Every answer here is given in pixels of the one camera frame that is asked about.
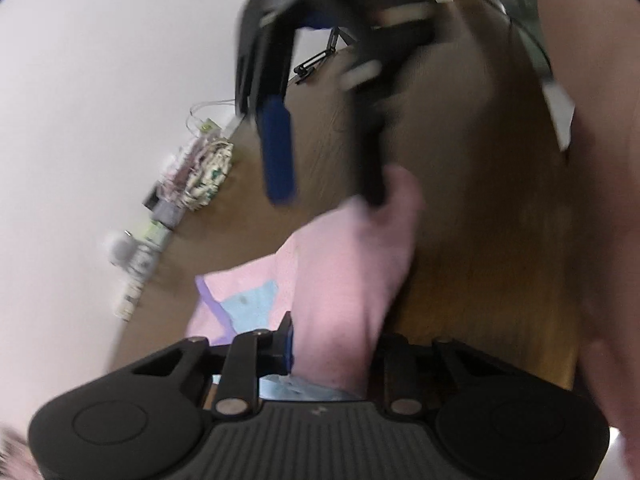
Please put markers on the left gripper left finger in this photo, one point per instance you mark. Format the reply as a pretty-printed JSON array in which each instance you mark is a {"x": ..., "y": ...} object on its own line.
[{"x": 151, "y": 417}]

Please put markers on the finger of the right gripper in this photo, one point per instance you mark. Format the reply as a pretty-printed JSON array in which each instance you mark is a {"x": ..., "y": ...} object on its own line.
[
  {"x": 263, "y": 64},
  {"x": 368, "y": 83}
]

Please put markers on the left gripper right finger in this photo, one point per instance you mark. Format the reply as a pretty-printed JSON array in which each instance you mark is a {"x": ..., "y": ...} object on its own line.
[{"x": 487, "y": 417}]

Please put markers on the pink blue purple garment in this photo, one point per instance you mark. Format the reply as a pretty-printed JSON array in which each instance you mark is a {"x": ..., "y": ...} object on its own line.
[{"x": 337, "y": 277}]

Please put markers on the person right forearm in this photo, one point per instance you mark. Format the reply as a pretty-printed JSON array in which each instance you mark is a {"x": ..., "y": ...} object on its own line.
[{"x": 594, "y": 49}]

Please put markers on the folded floral clothes stack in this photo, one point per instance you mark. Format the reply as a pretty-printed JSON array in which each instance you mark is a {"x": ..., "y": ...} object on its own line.
[{"x": 196, "y": 174}]

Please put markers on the green spray bottle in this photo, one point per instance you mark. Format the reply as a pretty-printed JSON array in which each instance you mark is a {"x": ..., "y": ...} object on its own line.
[{"x": 209, "y": 128}]

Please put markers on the white power strip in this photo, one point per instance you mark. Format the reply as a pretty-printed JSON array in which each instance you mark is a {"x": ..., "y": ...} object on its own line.
[{"x": 128, "y": 300}]

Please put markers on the pink artificial flower bouquet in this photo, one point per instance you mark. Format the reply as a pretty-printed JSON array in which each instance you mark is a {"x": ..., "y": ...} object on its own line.
[{"x": 17, "y": 462}]

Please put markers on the white astronaut robot figure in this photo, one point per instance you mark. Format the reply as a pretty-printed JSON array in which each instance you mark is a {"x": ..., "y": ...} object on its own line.
[{"x": 137, "y": 258}]

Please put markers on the green tissue packs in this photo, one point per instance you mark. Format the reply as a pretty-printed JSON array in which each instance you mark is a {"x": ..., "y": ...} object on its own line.
[{"x": 156, "y": 235}]

